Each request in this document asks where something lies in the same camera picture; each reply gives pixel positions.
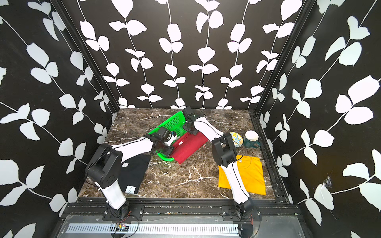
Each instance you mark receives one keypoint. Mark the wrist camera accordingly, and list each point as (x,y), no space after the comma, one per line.
(171,138)
(188,112)

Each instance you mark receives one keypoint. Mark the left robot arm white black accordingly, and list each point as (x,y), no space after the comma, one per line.
(105,165)

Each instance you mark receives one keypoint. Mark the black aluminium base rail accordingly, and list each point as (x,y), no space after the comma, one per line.
(142,208)

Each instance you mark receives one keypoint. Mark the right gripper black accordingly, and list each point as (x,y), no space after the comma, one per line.
(185,126)

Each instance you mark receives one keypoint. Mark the patterned yellow blue plate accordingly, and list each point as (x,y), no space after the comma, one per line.
(237,138)

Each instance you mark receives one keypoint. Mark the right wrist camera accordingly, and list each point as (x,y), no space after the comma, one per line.
(188,112)

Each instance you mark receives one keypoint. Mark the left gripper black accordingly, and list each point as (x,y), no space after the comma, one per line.
(168,151)

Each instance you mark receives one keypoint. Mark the small circuit board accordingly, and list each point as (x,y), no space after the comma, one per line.
(121,228)

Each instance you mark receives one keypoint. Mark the green mug white lid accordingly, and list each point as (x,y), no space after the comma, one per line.
(251,140)

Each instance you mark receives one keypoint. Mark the yellow t-shirt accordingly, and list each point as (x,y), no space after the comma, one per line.
(251,171)

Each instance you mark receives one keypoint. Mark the black t-shirt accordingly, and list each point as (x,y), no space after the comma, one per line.
(132,173)

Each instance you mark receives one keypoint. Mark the white slotted cable duct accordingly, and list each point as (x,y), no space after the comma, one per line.
(162,229)

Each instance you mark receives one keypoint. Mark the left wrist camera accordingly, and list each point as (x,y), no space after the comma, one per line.
(171,138)

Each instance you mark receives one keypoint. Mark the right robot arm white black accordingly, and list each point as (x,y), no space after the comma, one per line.
(224,155)

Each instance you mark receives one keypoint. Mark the red t-shirt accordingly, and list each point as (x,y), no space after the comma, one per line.
(187,145)

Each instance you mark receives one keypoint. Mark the green plastic basket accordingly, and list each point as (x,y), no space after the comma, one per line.
(175,126)

